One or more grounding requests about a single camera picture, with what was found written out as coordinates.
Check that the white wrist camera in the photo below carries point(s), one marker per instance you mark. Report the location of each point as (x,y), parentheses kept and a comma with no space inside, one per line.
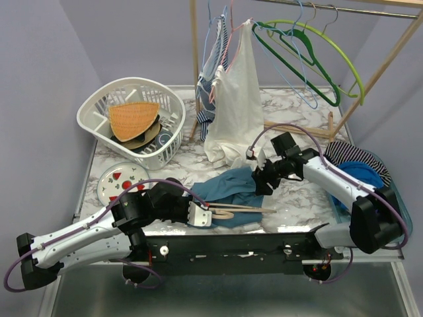
(258,156)
(199,217)

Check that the lime green hanger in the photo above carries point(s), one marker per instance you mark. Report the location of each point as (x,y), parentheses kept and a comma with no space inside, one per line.
(314,62)

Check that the pink wire hanger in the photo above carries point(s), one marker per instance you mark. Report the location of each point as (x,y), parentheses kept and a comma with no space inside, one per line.
(226,52)

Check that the teal blue tank top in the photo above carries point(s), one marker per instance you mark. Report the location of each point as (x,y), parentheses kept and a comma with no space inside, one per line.
(236,187)

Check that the white tank top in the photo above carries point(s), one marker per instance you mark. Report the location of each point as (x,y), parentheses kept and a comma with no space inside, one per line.
(239,114)

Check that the blue striped garment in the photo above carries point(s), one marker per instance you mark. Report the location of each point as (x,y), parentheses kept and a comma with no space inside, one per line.
(207,114)

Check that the white plastic laundry basket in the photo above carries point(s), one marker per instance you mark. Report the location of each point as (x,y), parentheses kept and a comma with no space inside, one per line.
(93,117)

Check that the watermelon pattern plate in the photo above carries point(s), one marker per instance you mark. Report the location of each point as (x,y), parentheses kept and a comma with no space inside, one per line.
(117,178)

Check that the bright blue garment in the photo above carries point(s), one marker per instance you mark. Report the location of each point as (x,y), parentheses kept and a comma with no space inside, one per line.
(362,172)

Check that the wooden clothes rack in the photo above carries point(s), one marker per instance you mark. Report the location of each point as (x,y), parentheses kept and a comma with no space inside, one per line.
(332,130)

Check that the light blue plastic hanger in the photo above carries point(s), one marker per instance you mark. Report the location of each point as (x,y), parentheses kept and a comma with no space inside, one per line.
(291,33)

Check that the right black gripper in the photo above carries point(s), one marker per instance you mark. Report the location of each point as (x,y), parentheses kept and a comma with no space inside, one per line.
(261,177)

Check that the dark plates in basket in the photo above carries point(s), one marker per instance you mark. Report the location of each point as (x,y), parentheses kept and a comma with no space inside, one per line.
(155,135)

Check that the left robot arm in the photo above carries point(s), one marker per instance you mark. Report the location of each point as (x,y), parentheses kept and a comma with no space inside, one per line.
(113,233)

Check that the orange woven mat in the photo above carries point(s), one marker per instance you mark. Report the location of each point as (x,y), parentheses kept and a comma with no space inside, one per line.
(130,120)

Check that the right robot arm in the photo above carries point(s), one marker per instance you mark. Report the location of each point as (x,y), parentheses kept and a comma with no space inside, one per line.
(375,219)

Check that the light blue wire hanger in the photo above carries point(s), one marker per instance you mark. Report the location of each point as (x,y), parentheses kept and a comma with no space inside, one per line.
(211,33)

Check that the black white striped garment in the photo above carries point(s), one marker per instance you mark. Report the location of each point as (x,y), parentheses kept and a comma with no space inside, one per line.
(339,151)

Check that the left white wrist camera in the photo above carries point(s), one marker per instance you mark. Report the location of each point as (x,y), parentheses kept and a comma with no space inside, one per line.
(199,217)

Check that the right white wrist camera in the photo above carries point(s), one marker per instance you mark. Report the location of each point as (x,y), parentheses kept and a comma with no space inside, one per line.
(258,156)

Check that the beige wooden hanger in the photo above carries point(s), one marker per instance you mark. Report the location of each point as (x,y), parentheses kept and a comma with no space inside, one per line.
(223,211)

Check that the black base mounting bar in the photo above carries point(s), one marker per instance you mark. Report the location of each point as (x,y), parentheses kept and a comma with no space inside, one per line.
(231,254)

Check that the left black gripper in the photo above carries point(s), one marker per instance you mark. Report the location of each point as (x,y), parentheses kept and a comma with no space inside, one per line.
(186,200)

